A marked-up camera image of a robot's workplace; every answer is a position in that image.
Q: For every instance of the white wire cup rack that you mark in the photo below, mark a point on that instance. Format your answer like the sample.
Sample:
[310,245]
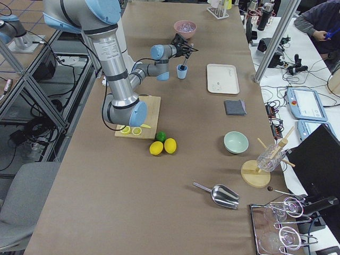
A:
[218,8]

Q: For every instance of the grey office chair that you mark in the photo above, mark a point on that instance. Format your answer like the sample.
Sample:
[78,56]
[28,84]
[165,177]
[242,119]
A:
[24,202]

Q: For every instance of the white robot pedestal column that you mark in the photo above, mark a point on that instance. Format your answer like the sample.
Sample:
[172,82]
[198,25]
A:
[128,60]

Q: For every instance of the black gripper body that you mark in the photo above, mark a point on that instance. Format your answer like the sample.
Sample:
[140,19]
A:
[179,50]

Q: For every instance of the lemon half near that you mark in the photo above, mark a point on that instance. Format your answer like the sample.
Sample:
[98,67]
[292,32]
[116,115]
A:
[126,130]

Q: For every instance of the clear ice cubes pile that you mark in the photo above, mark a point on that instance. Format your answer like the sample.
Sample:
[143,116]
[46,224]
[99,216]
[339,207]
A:
[186,27]

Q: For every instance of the lemon half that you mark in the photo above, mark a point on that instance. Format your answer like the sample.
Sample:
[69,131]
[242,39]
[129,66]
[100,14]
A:
[126,130]
[136,130]

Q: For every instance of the lemon half far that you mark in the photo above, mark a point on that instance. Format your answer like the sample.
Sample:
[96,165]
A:
[136,130]

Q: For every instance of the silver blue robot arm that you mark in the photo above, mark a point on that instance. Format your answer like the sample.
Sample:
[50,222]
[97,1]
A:
[14,34]
[98,20]

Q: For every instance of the seated person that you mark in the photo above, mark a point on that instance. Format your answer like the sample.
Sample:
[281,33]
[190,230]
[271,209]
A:
[321,24]

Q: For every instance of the steel ice scoop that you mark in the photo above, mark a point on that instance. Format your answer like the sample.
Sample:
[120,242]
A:
[222,195]

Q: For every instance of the teach pendant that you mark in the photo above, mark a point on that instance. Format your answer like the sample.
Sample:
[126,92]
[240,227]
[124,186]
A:
[305,104]
[306,127]

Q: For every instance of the light blue plastic cup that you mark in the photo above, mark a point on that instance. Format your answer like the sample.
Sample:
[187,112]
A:
[181,71]

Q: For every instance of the black thermos bottle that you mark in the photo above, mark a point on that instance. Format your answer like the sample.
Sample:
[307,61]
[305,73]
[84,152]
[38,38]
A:
[266,12]

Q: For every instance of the wooden cutting board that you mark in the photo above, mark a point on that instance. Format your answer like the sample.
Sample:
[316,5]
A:
[153,104]

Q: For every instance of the wooden glass stand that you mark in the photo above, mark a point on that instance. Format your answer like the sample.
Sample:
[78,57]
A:
[252,174]

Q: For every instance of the light green bowl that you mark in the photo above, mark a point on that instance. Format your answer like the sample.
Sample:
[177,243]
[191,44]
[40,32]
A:
[236,142]

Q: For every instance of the green lime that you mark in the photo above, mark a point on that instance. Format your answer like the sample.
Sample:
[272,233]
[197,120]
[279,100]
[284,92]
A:
[161,136]

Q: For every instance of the pink bowl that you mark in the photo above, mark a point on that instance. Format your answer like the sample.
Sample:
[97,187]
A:
[184,35]

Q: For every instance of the aluminium frame post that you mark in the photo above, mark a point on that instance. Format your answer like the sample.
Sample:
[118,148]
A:
[276,38]

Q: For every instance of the grey folded cloth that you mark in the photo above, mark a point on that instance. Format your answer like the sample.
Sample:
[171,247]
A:
[235,107]

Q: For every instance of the clear glass on stand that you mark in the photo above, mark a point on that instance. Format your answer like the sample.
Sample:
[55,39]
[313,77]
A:
[270,158]

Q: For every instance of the metal wine glass rack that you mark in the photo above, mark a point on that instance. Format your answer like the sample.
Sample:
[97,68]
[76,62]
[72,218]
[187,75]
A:
[275,226]

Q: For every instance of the black monitor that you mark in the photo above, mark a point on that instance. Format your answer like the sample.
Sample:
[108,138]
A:
[316,160]

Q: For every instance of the teach pendant lower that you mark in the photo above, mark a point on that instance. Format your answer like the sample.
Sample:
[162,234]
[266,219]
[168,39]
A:
[306,127]

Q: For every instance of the whole yellow lemon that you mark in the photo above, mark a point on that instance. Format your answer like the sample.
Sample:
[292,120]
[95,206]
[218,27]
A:
[156,148]

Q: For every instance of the teach pendant upper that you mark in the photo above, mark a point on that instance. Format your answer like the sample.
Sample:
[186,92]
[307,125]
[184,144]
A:
[305,104]

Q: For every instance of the steel muddler with black tip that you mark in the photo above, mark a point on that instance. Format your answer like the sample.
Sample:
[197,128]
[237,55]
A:
[183,63]

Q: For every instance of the cream rectangular tray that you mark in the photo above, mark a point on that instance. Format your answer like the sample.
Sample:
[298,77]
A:
[222,79]

